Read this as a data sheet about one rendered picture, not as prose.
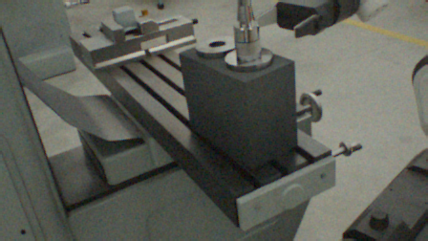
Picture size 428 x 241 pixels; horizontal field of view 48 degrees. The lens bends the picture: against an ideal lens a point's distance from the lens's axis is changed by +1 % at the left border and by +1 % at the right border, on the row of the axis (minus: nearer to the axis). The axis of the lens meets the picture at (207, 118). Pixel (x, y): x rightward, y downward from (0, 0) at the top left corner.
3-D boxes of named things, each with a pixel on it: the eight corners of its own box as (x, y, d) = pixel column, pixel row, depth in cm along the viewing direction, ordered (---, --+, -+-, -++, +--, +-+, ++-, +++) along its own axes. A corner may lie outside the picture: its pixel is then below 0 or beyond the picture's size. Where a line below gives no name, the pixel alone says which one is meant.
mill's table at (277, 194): (127, 36, 194) (123, 17, 190) (340, 186, 96) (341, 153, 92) (72, 52, 185) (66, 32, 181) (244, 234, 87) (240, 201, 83)
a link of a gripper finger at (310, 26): (293, 24, 86) (315, 13, 89) (293, 40, 87) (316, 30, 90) (300, 25, 85) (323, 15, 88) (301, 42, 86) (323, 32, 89)
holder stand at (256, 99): (232, 110, 112) (223, 29, 103) (299, 145, 96) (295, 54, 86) (190, 129, 107) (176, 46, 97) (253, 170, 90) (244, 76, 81)
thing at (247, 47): (264, 51, 89) (262, 25, 86) (257, 61, 85) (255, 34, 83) (240, 51, 91) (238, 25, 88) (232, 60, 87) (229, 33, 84)
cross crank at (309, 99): (310, 111, 179) (309, 83, 173) (331, 123, 169) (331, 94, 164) (275, 125, 173) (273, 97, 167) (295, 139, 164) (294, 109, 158)
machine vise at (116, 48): (179, 32, 167) (174, 0, 162) (198, 42, 155) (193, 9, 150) (82, 59, 155) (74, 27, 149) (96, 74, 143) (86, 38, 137)
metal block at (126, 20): (131, 23, 153) (126, 5, 150) (137, 28, 148) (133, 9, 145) (116, 28, 151) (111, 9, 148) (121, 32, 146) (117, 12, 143)
